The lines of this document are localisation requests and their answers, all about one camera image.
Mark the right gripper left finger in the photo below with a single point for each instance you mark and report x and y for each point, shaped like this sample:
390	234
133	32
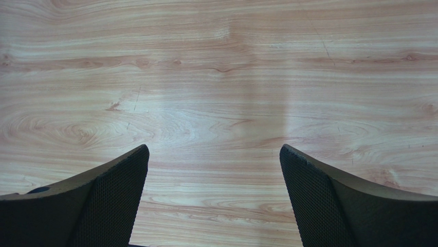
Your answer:
95	208

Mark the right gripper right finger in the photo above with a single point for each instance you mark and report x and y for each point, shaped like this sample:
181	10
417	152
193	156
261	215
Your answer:
335	208

